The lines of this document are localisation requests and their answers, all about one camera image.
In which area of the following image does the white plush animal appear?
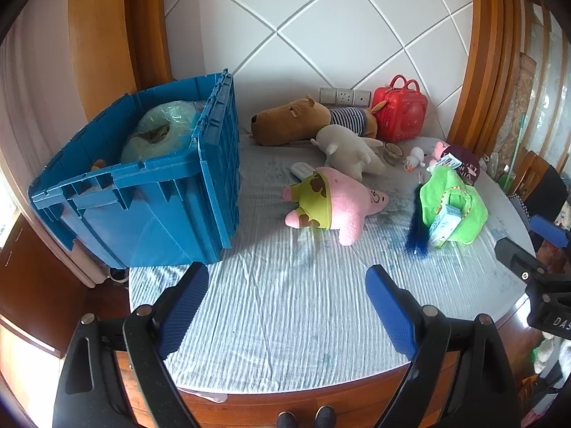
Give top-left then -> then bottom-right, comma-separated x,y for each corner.
311,125 -> 386,183

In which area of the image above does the blue fluffy feather toy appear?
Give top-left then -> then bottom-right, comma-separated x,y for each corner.
404,185 -> 431,258

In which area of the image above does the pink starfish plush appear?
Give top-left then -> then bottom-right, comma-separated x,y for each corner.
282,167 -> 390,247

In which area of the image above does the green ring pillow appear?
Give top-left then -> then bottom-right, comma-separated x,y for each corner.
120,100 -> 210,161

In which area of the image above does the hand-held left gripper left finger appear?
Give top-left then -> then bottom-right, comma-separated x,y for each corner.
52,262 -> 210,428

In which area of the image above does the checkered cloth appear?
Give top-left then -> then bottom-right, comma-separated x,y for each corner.
511,194 -> 532,228

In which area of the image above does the wooden bed frame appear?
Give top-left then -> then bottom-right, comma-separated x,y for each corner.
113,294 -> 536,428

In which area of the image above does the wooden frame post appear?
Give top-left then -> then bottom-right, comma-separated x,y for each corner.
446,0 -> 522,143
67,0 -> 172,121

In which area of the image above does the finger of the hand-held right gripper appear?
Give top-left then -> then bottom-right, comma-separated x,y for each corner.
494,237 -> 551,282
530,215 -> 571,247

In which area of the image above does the green cloth bag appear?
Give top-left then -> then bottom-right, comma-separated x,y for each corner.
419,167 -> 490,245

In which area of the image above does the brown capybara plush striped shirt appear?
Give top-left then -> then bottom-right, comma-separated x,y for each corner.
250,95 -> 388,147

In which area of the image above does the small carton box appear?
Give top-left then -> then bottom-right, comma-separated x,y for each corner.
428,205 -> 462,248

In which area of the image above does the small white duck plush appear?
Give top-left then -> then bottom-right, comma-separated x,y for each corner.
404,147 -> 425,172

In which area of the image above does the brown wooden cabinet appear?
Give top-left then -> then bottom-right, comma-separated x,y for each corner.
0,214 -> 130,357

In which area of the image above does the blue plastic crate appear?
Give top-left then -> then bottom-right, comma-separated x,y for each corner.
27,69 -> 242,270

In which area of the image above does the dark red knit hat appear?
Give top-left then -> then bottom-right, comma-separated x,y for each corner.
439,145 -> 481,183

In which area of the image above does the red toy suitcase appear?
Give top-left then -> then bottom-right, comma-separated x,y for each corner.
371,75 -> 428,142

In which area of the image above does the white curtain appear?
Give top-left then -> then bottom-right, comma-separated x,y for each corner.
0,0 -> 135,286

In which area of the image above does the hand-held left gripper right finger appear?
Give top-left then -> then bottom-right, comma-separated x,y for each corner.
365,264 -> 522,428

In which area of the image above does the wooden chair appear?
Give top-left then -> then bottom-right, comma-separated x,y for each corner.
509,149 -> 571,224

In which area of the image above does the pink pig plush orange dress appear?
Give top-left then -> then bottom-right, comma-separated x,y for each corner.
428,141 -> 451,165

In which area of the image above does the green mop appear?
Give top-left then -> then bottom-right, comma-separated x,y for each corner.
497,111 -> 529,188

